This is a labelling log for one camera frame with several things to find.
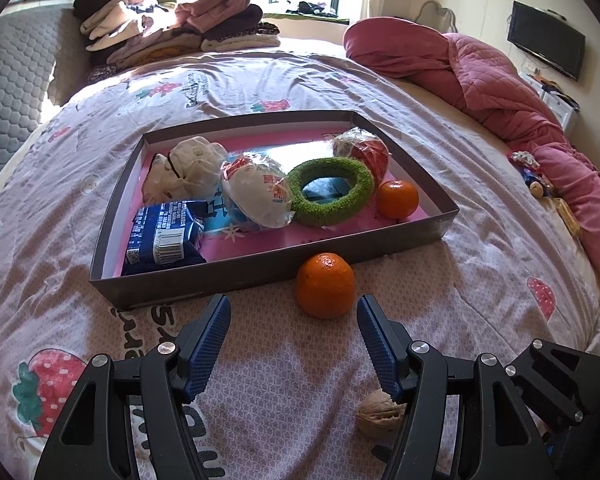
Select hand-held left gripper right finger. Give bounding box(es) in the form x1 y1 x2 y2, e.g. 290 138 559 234
356 294 556 480

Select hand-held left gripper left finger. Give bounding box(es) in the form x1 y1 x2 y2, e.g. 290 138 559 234
34 292 232 480

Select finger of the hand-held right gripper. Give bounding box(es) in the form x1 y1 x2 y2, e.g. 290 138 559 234
530 338 600 413
504 359 587 425

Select grey cardboard box tray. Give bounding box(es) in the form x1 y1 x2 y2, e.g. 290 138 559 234
89 109 460 311

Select large orange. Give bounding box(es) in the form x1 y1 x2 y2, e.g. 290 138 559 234
295 252 356 320

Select blue tissue packet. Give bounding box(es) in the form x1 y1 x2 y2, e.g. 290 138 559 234
121 200 210 277

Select green fuzzy ring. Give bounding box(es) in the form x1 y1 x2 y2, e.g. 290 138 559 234
286 157 376 227

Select small orange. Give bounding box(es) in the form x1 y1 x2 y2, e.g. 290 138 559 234
376 179 420 220

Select walnut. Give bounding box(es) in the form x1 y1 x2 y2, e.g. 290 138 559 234
356 389 407 438

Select white wrapped toy egg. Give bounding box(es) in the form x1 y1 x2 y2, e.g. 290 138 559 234
220 152 297 231

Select red wrapped toy egg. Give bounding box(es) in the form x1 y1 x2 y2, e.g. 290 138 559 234
331 127 391 191

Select strawberry printed bedsheet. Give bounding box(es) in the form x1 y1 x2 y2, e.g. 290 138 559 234
0 45 600 480

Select colourful small toy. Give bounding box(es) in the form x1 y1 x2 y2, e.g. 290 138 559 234
511 151 543 172

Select white plastic storage box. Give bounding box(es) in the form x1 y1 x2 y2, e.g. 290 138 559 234
525 72 581 133

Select pink quilted blanket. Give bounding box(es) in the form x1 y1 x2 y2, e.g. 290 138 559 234
342 17 600 273

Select yellowish folded garment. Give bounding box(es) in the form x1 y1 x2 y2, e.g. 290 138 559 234
107 35 203 68

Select grey quilted mattress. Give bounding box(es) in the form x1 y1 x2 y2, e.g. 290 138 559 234
0 5 76 193

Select pile of folded clothes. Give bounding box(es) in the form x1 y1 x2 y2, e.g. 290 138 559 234
80 0 181 52

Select black flat television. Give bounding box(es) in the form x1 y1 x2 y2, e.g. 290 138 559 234
506 1 587 82

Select pink fleece garment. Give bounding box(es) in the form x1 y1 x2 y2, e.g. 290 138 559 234
177 0 253 33

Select dark clothes on windowsill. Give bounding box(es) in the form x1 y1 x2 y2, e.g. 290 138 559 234
296 1 339 17

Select white curved wire frame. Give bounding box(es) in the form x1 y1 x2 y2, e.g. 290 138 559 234
420 0 456 33

